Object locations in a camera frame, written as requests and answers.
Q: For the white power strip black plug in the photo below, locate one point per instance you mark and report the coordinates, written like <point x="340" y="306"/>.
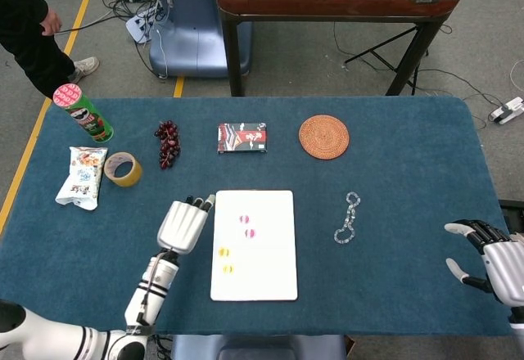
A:
<point x="507" y="111"/>

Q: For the black floor box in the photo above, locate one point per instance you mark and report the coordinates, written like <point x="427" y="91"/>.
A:
<point x="511" y="208"/>

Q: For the orange button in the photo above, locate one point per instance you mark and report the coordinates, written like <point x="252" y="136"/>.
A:
<point x="224" y="252"/>
<point x="228" y="269"/>

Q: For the yellow packing tape roll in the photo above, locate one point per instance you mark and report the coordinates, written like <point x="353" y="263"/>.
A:
<point x="135" y="176"/>

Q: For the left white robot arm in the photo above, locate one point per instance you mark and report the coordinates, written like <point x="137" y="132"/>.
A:
<point x="157" y="282"/>

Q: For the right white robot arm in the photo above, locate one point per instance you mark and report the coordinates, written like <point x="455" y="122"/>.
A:
<point x="517" y="333"/>

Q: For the round woven rattan coaster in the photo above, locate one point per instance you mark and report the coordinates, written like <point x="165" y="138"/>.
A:
<point x="323" y="137"/>

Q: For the standing person in black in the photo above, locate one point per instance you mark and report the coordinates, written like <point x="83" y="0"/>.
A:
<point x="28" y="37"/>

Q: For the pink button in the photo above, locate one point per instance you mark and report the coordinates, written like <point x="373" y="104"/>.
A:
<point x="244" y="219"/>
<point x="250" y="233"/>

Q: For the brown mahjong table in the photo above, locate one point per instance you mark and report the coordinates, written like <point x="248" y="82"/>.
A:
<point x="340" y="4"/>

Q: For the white magnetic board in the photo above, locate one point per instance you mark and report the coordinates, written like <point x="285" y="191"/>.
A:
<point x="274" y="262"/>

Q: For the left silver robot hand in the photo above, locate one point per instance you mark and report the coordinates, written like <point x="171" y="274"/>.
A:
<point x="182" y="225"/>

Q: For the blue own robot base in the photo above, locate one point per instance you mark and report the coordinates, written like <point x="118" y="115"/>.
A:
<point x="258" y="347"/>

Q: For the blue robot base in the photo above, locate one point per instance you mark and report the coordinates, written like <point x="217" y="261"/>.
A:
<point x="192" y="28"/>

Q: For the red black card box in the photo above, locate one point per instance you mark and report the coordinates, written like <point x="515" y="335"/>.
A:
<point x="242" y="138"/>

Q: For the white snack bag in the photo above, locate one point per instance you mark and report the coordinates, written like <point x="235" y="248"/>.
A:
<point x="79" y="178"/>

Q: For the dark red grape bunch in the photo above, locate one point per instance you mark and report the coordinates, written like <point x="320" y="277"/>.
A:
<point x="168" y="143"/>

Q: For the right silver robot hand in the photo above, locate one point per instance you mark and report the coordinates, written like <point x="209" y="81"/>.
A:
<point x="505" y="268"/>

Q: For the green Pringles can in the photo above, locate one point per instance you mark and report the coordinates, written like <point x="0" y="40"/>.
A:
<point x="88" y="118"/>

